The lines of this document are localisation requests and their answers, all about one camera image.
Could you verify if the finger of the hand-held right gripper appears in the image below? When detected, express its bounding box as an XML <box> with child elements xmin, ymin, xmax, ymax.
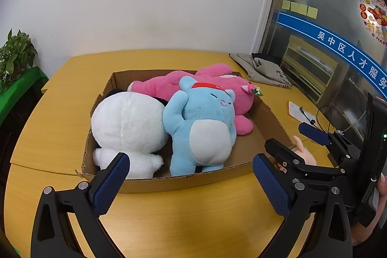
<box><xmin>264</xmin><ymin>138</ymin><xmax>347</xmax><ymax>186</ymax></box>
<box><xmin>299</xmin><ymin>122</ymin><xmax>361</xmax><ymax>168</ymax></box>

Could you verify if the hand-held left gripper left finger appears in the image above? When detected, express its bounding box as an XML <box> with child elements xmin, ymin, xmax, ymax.
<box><xmin>30</xmin><ymin>152</ymin><xmax>131</xmax><ymax>258</ymax></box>

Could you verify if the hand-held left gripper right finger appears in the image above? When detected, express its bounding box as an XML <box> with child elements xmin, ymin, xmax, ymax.
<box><xmin>252</xmin><ymin>153</ymin><xmax>354</xmax><ymax>258</ymax></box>

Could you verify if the small doll with teal body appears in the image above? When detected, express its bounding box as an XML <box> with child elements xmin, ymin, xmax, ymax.
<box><xmin>280</xmin><ymin>135</ymin><xmax>317</xmax><ymax>174</ymax></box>

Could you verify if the brown cardboard box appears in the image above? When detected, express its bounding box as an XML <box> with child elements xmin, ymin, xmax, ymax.
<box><xmin>75</xmin><ymin>69</ymin><xmax>292</xmax><ymax>194</ymax></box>

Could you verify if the person's right hand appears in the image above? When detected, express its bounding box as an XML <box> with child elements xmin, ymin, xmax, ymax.
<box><xmin>376</xmin><ymin>173</ymin><xmax>387</xmax><ymax>197</ymax></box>

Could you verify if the white paper sheet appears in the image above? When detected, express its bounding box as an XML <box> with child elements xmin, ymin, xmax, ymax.
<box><xmin>288</xmin><ymin>101</ymin><xmax>336</xmax><ymax>132</ymax></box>

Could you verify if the white plush toy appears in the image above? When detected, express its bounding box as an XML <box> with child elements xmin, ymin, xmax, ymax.
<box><xmin>91</xmin><ymin>88</ymin><xmax>168</xmax><ymax>178</ymax></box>

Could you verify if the shelf behind glass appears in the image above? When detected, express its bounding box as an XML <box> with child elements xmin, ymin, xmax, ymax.
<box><xmin>280</xmin><ymin>34</ymin><xmax>338</xmax><ymax>103</ymax></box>

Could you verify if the grey cloth bag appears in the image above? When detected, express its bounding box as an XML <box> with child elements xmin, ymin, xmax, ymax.
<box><xmin>229</xmin><ymin>52</ymin><xmax>293</xmax><ymax>89</ymax></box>

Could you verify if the blue plush toy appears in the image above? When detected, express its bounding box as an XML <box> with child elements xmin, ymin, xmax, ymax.
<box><xmin>162</xmin><ymin>76</ymin><xmax>238</xmax><ymax>177</ymax></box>

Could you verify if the pink plush toy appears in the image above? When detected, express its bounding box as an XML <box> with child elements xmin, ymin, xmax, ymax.
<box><xmin>127</xmin><ymin>63</ymin><xmax>263</xmax><ymax>136</ymax></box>

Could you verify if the blue banner strip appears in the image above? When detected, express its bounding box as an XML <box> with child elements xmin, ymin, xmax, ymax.
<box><xmin>276</xmin><ymin>11</ymin><xmax>387</xmax><ymax>101</ymax></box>

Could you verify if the red festive window decal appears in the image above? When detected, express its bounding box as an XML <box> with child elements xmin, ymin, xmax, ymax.
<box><xmin>359</xmin><ymin>0</ymin><xmax>387</xmax><ymax>42</ymax></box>

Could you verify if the green cloth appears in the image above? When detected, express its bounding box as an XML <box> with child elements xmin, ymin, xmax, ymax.
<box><xmin>0</xmin><ymin>66</ymin><xmax>49</xmax><ymax>118</ymax></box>

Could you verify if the green potted plant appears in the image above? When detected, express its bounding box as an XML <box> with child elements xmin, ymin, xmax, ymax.
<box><xmin>0</xmin><ymin>29</ymin><xmax>38</xmax><ymax>94</ymax></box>

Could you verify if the black cable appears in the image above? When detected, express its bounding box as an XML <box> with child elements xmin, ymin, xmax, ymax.
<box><xmin>299</xmin><ymin>105</ymin><xmax>336</xmax><ymax>132</ymax></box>

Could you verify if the thin grey wire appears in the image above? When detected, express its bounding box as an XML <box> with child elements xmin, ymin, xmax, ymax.
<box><xmin>342</xmin><ymin>108</ymin><xmax>368</xmax><ymax>133</ymax></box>

